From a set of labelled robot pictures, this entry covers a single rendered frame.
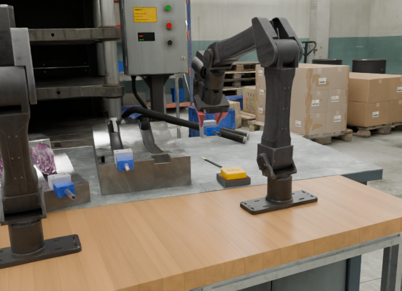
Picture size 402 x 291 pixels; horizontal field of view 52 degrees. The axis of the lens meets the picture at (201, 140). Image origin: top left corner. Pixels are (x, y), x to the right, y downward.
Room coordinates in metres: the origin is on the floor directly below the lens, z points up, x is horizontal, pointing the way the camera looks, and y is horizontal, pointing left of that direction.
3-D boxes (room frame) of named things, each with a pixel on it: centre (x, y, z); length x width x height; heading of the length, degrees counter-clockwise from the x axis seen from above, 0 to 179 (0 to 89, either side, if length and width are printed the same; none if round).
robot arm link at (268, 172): (1.00, -0.19, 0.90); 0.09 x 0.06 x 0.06; 121
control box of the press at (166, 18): (2.09, 0.22, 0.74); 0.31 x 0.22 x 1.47; 106
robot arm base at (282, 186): (0.99, -0.20, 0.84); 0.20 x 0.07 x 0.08; 113
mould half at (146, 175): (1.36, 0.23, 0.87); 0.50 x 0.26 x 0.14; 16
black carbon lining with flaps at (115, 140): (1.34, 0.23, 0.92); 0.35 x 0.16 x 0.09; 16
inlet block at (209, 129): (1.28, -0.04, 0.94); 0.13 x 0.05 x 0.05; 16
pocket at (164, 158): (1.15, 0.12, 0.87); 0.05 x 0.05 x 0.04; 16
